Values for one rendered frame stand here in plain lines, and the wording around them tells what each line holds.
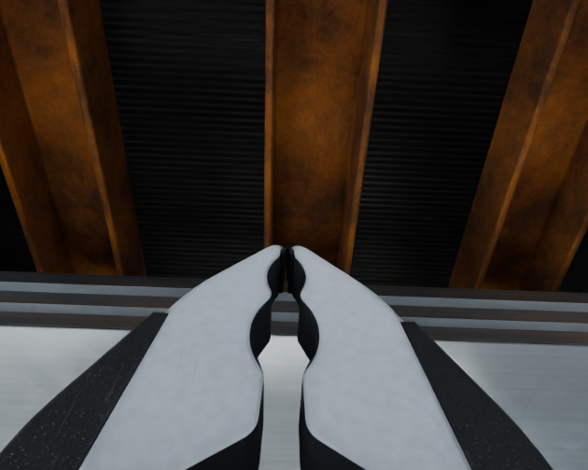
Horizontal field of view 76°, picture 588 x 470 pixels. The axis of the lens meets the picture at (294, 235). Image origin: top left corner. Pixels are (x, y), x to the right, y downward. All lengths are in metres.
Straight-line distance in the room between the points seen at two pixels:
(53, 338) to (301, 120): 0.24
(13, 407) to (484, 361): 0.31
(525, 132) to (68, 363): 0.36
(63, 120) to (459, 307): 0.35
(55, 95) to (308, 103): 0.21
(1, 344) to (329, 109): 0.28
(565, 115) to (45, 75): 0.44
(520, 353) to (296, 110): 0.24
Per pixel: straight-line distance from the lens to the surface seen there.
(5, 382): 0.32
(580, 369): 0.31
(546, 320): 0.28
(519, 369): 0.29
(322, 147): 0.35
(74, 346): 0.27
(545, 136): 0.41
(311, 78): 0.34
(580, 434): 0.36
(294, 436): 0.30
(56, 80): 0.39
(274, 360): 0.24
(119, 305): 0.25
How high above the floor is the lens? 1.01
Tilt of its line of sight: 61 degrees down
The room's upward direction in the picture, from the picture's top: 180 degrees counter-clockwise
